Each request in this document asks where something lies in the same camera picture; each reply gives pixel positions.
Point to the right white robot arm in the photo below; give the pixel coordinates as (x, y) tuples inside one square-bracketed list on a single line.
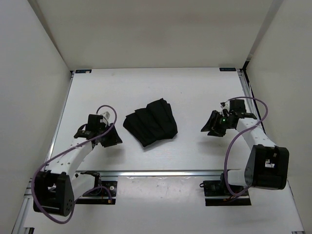
[(267, 165)]

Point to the black skirt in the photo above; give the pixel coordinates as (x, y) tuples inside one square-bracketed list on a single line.
[(153, 123)]

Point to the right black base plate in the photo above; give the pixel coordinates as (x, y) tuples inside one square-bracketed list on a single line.
[(217, 194)]

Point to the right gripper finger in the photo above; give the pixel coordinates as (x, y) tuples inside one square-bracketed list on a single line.
[(211, 121), (212, 133)]

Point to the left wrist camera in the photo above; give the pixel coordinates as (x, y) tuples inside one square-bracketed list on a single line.
[(96, 122)]

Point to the right blue label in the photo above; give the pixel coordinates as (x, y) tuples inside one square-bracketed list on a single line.
[(227, 69)]

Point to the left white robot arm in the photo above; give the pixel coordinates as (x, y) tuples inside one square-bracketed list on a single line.
[(56, 190)]

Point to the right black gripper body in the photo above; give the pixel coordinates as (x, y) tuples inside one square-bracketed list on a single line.
[(223, 124)]

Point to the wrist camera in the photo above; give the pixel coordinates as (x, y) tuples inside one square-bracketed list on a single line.
[(96, 122), (232, 107)]

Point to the blue label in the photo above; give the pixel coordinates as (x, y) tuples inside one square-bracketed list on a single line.
[(227, 69), (83, 71)]

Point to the left blue label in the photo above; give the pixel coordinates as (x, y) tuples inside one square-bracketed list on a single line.
[(83, 71)]

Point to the aluminium front rail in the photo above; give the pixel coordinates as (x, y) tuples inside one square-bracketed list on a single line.
[(161, 173)]

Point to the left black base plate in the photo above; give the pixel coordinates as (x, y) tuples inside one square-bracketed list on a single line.
[(101, 196)]

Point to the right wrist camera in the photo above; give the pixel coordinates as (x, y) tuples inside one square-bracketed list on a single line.
[(232, 107)]

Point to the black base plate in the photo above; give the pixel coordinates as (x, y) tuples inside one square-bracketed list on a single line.
[(101, 196), (217, 194)]

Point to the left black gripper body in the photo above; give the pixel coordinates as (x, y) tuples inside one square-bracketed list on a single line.
[(108, 126)]

